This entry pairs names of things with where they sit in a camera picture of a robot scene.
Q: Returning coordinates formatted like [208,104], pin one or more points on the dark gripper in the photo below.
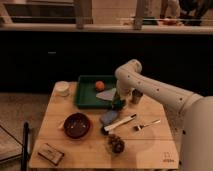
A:
[117,99]

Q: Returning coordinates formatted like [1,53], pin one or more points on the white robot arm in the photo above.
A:
[196,152]

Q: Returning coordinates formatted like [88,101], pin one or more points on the green plastic tray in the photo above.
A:
[85,96]

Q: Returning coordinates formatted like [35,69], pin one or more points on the grey cloth piece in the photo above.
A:
[107,95]

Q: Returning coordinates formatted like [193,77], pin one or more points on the metal cup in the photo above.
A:
[136,96]

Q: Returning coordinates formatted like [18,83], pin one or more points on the orange round fruit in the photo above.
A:
[99,85]

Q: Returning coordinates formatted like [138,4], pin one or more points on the silver fork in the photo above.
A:
[140,127]

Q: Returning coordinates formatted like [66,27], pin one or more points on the brown pine cone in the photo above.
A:
[115,144]

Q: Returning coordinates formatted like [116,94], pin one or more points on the dark red bowl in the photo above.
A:
[76,125]

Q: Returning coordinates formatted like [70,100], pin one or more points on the white round cup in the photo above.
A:
[62,88]

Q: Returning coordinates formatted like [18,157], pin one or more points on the small wooden box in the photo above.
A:
[50,153]

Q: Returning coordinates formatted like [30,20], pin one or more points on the black chair frame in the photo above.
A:
[11,148]

